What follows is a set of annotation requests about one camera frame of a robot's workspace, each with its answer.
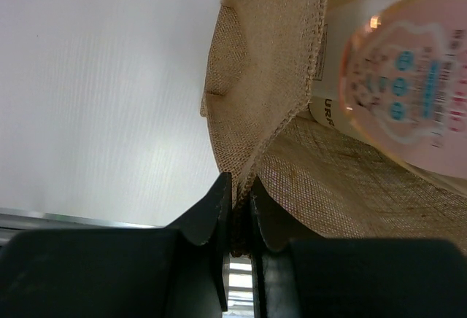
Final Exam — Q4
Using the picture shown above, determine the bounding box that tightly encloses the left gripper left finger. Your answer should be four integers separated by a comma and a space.
164, 172, 232, 313

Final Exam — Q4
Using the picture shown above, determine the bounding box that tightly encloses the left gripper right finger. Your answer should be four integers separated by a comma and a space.
249, 178, 321, 317

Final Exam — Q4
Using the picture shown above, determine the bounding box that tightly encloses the brown canvas tote bag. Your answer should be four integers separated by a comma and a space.
201, 0, 466, 257

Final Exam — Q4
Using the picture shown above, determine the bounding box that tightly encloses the orange bottle pink cap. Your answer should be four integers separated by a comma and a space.
339, 0, 466, 195

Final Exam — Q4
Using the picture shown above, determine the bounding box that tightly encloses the white bottle dark cap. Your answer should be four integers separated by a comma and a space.
309, 0, 398, 142

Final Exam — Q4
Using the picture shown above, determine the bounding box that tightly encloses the slotted grey cable duct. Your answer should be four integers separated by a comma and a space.
223, 256, 254, 318

